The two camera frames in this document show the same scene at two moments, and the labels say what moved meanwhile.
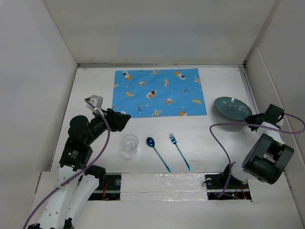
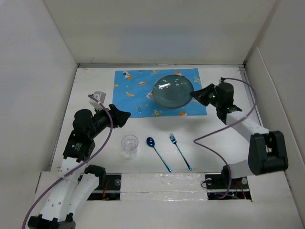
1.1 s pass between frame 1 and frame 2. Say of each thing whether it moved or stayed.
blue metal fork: stayed
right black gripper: moved
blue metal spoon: stayed
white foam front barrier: stayed
